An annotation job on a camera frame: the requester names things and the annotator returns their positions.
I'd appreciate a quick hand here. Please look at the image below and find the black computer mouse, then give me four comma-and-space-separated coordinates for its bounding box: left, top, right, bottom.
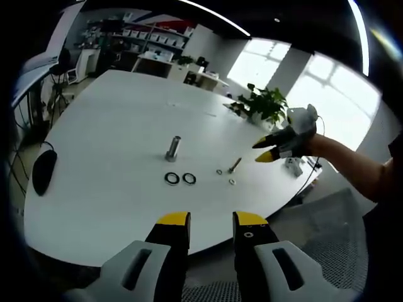
31, 148, 59, 197

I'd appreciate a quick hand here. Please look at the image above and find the black tripod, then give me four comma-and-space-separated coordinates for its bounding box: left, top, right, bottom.
49, 46, 72, 108

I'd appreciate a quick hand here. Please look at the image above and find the white cabinet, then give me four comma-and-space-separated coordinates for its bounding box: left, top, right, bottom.
67, 46, 102, 85

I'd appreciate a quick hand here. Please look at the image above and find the storage shelf with white bins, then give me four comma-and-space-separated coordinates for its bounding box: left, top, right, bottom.
118, 21, 193, 52

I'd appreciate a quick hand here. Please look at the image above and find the large threaded stud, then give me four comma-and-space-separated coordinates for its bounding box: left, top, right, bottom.
165, 135, 183, 164

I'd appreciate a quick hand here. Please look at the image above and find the person's dark shirt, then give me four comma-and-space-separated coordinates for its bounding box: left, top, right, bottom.
361, 131, 403, 302

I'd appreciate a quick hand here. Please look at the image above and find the white background desk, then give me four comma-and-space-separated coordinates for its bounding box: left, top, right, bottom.
131, 51, 206, 80

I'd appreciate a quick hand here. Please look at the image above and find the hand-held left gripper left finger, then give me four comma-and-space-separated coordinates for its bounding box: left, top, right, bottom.
67, 211, 191, 302

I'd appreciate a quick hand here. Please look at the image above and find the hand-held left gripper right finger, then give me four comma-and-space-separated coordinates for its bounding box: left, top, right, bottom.
232, 211, 357, 302

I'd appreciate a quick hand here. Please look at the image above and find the curved ceiling light strip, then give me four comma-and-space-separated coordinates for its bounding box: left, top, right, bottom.
181, 0, 252, 38
347, 0, 370, 77

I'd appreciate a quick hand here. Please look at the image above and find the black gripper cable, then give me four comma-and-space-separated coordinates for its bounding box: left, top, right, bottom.
293, 114, 326, 196

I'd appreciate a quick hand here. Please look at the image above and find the small threaded stud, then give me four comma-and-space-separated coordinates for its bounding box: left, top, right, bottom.
227, 157, 243, 174

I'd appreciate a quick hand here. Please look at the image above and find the white game controller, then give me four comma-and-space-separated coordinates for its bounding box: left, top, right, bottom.
284, 156, 304, 177

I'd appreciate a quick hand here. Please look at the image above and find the large potted green plant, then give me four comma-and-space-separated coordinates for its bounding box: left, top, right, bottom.
230, 82, 290, 127

